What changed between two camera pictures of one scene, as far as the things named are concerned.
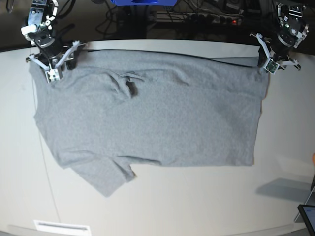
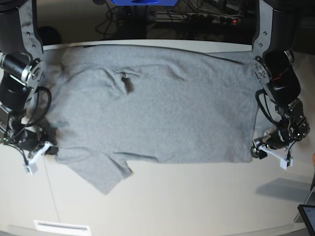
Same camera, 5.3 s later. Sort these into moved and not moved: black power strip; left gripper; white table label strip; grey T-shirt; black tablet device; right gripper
Moved: right gripper; left gripper
Not moved: grey T-shirt; white table label strip; black power strip; black tablet device
